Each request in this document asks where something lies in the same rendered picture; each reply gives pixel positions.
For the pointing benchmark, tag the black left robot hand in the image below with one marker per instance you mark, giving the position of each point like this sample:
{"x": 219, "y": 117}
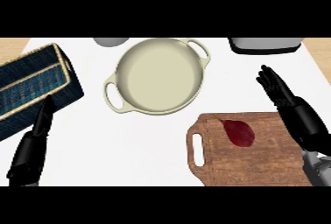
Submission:
{"x": 31, "y": 145}

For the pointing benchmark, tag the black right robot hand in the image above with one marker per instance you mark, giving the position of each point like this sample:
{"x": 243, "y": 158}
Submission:
{"x": 297, "y": 113}

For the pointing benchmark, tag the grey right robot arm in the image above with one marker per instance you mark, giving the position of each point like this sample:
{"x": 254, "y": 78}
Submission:
{"x": 317, "y": 170}

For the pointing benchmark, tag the brown wooden cutting board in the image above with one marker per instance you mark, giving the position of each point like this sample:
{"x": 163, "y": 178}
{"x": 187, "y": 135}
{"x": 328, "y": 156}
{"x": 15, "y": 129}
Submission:
{"x": 254, "y": 151}

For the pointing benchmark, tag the dark blue woven basket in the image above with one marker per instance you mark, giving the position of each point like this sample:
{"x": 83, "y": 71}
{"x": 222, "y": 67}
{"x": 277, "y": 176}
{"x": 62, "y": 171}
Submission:
{"x": 30, "y": 87}

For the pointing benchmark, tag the grey and black appliance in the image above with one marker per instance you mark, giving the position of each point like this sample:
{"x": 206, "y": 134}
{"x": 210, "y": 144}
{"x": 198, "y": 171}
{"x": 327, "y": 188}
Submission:
{"x": 263, "y": 45}

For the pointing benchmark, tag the grey round object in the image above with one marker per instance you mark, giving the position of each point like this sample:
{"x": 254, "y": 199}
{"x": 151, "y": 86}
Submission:
{"x": 111, "y": 42}

